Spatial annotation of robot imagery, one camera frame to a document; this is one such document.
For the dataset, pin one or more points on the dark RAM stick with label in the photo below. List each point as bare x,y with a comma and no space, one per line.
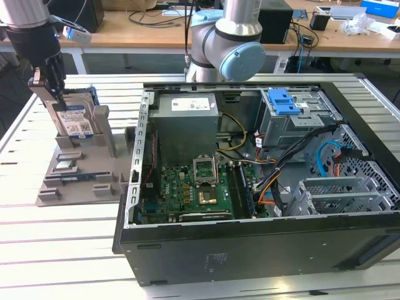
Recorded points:
78,178

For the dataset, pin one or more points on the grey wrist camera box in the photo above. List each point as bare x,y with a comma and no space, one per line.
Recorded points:
78,35

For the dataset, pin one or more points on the black open PC case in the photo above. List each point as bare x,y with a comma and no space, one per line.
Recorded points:
250,256

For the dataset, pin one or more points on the blue RAM stick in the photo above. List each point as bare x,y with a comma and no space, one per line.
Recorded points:
248,197

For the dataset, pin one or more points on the grey drive cage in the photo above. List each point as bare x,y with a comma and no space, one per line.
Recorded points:
281,131

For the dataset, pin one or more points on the brown parts rack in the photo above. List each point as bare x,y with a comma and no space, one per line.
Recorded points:
90,190

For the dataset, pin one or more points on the white open box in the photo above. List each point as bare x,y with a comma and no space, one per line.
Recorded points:
379,29

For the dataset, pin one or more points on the black RAM slot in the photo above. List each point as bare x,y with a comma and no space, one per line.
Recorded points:
233,193

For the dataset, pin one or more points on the grey metal disk bay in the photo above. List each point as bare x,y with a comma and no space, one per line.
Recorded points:
337,190

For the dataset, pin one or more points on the black graphics card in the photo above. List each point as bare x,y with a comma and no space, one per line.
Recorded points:
203,216

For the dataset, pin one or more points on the blue cardboard box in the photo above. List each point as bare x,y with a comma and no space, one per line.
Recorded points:
381,7

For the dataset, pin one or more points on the clear crumpled plastic bag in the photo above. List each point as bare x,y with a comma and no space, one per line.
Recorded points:
356,25

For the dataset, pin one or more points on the hard disk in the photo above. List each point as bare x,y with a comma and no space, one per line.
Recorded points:
76,122

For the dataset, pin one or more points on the blue plastic drive latch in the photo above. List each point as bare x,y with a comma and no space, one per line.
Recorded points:
282,103

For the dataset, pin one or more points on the green motherboard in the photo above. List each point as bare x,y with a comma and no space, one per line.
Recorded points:
175,190

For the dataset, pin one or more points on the CPU socket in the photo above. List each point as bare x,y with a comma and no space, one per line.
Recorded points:
207,197

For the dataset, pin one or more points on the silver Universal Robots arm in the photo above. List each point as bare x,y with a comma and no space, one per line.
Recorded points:
231,40

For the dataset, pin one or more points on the grey power supply unit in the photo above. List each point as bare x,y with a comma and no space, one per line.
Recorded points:
184,131

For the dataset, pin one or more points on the silver CPU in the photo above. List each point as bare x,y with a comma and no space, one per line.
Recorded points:
66,165

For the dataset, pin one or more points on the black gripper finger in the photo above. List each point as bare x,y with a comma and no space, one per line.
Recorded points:
57,78
39,87

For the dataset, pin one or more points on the large black box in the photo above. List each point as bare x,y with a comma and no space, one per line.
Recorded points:
95,9

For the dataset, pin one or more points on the thin metal locking lever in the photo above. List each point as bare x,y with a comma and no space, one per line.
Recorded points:
215,168

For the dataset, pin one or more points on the grey flat tray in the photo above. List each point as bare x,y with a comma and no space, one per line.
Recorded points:
343,12

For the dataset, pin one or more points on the black power adapter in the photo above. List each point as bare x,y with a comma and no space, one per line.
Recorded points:
307,39

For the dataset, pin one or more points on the wooden desk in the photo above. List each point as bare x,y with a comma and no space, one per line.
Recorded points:
140,37

